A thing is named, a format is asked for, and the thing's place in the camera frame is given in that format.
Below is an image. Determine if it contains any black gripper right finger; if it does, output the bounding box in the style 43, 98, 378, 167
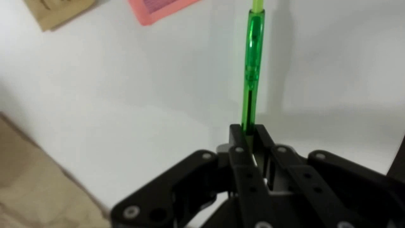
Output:
254, 126, 366, 228

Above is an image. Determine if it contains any brown sugar packet plain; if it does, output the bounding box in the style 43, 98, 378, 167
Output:
23, 0, 97, 32

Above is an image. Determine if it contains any green pen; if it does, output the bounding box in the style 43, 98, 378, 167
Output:
241, 0, 266, 134

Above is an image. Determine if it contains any pink sweetener packet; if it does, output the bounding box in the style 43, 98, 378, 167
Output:
128, 0, 198, 25

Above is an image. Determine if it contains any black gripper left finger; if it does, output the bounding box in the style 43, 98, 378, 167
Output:
229, 124, 273, 228

